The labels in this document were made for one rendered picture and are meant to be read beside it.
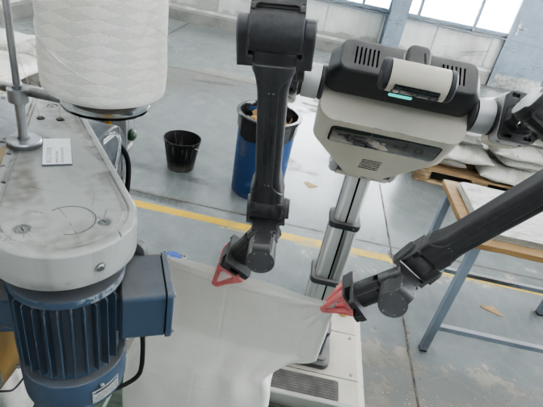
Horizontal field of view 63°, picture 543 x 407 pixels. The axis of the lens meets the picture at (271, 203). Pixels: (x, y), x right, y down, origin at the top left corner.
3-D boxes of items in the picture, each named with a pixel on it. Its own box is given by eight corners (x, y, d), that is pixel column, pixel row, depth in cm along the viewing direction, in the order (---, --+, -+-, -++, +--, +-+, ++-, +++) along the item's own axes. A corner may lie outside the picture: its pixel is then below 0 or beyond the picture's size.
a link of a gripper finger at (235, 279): (199, 283, 98) (224, 259, 94) (206, 263, 105) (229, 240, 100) (224, 300, 100) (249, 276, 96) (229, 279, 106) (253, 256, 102)
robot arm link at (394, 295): (443, 266, 92) (413, 238, 92) (448, 293, 81) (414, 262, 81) (400, 300, 97) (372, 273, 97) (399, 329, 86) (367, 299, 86)
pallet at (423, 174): (512, 171, 484) (518, 158, 476) (539, 208, 414) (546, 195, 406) (404, 146, 490) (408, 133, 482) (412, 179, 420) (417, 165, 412)
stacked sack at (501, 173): (535, 177, 438) (541, 166, 432) (550, 198, 402) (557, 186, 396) (468, 161, 443) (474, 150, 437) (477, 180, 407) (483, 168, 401)
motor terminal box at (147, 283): (165, 302, 76) (169, 249, 70) (173, 349, 68) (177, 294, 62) (114, 306, 73) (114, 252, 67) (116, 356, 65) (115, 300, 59)
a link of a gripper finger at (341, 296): (312, 307, 98) (350, 292, 94) (314, 285, 104) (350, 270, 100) (328, 327, 100) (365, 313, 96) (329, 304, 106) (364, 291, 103)
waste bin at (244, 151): (288, 180, 375) (305, 107, 341) (282, 211, 331) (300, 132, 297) (233, 168, 376) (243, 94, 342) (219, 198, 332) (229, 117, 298)
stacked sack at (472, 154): (479, 153, 436) (485, 140, 429) (492, 172, 399) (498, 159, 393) (413, 138, 437) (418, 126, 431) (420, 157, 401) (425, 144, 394)
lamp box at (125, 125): (133, 147, 111) (133, 114, 106) (126, 155, 107) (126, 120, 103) (104, 141, 111) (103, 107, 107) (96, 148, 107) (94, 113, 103)
